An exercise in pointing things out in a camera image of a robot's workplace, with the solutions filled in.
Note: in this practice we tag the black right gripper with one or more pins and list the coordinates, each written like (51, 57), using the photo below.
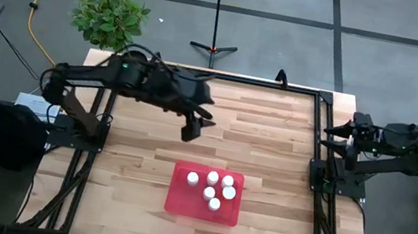
(369, 137)

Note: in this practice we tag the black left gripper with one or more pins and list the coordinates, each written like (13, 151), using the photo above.
(191, 131)

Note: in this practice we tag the white capped pill bottle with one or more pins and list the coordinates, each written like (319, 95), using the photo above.
(227, 181)
(209, 193)
(192, 178)
(213, 177)
(214, 204)
(228, 192)

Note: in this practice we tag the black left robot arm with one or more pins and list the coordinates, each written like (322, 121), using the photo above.
(134, 79)

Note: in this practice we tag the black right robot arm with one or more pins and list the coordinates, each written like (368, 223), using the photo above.
(412, 151)

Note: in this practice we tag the pink translucent plastic basket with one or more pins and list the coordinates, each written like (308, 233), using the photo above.
(177, 205)

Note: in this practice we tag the black tripod stand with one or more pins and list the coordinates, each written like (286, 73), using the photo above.
(213, 49)

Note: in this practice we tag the green leafy plant black pot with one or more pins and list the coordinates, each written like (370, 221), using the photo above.
(108, 17)

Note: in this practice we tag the white paper sheet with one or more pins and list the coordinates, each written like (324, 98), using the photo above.
(34, 102)

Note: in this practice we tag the black bag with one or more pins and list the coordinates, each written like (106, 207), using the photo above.
(10, 135)

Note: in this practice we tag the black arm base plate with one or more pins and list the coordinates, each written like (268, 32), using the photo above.
(69, 140)
(358, 191)

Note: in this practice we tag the black aluminium table frame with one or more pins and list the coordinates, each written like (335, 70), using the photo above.
(265, 84)

